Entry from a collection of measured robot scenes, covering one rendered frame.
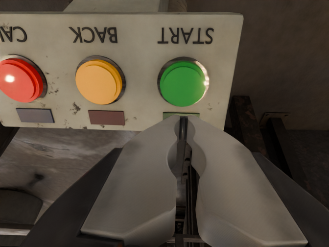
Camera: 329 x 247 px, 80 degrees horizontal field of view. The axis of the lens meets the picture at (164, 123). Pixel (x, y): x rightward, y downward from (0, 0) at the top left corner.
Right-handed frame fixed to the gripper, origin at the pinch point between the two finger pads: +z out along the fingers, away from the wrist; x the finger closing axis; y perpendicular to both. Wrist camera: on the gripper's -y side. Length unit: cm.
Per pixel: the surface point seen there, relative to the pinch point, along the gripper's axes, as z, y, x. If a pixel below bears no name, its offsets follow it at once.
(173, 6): 53, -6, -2
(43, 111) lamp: 6.5, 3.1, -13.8
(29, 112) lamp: 6.5, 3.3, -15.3
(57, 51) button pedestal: 6.7, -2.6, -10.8
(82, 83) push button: 5.5, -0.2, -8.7
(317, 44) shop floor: 72, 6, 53
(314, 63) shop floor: 75, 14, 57
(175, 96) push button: 5.5, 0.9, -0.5
